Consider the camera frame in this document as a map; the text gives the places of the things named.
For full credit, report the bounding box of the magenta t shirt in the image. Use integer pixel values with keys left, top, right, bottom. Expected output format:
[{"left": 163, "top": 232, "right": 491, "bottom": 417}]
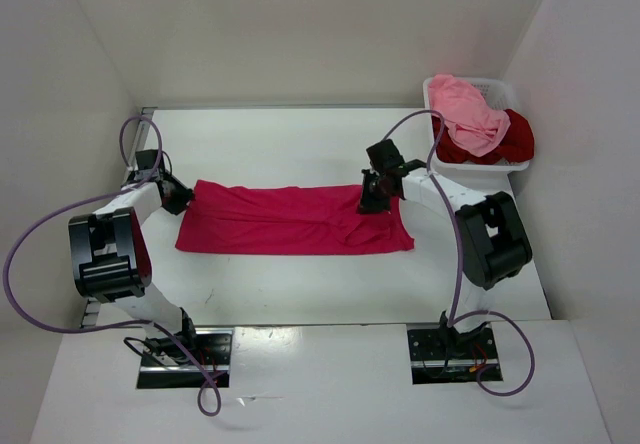
[{"left": 175, "top": 180, "right": 414, "bottom": 256}]

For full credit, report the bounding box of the light pink t shirt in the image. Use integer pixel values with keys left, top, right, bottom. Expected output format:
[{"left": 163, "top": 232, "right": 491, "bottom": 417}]
[{"left": 427, "top": 74, "right": 511, "bottom": 157}]

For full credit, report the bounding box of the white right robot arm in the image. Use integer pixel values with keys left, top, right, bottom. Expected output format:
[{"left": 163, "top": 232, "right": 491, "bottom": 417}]
[{"left": 358, "top": 168, "right": 533, "bottom": 357}]

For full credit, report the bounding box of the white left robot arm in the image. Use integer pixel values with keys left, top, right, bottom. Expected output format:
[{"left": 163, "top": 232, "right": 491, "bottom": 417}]
[{"left": 68, "top": 175, "right": 200, "bottom": 364}]

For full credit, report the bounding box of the white plastic basket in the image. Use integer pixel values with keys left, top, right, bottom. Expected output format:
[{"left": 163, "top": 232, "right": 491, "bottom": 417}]
[{"left": 423, "top": 76, "right": 533, "bottom": 174}]

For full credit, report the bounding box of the dark red t shirt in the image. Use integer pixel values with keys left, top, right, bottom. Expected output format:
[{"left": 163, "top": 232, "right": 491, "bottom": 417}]
[{"left": 436, "top": 109, "right": 535, "bottom": 165}]

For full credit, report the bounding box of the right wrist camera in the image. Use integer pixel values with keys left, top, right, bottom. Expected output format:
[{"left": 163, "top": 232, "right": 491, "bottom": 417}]
[{"left": 366, "top": 139, "right": 405, "bottom": 174}]

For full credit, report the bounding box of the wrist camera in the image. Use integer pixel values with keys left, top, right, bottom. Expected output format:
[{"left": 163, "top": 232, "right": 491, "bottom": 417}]
[
  {"left": 135, "top": 149, "right": 165, "bottom": 171},
  {"left": 366, "top": 139, "right": 405, "bottom": 174}
]

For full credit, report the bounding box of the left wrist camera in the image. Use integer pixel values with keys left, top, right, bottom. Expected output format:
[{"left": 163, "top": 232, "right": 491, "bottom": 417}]
[{"left": 135, "top": 149, "right": 165, "bottom": 171}]

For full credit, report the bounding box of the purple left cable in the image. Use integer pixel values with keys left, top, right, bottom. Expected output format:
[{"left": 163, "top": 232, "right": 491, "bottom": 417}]
[{"left": 2, "top": 116, "right": 231, "bottom": 416}]

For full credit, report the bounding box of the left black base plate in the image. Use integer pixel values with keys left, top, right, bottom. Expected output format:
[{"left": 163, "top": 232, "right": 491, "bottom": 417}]
[{"left": 129, "top": 328, "right": 233, "bottom": 390}]

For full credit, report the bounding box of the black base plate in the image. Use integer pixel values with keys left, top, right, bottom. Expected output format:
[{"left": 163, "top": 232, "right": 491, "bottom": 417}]
[
  {"left": 129, "top": 328, "right": 233, "bottom": 390},
  {"left": 407, "top": 327, "right": 503, "bottom": 385}
]

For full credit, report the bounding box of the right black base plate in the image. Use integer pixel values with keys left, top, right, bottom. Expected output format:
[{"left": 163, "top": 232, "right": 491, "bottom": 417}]
[{"left": 407, "top": 327, "right": 503, "bottom": 385}]

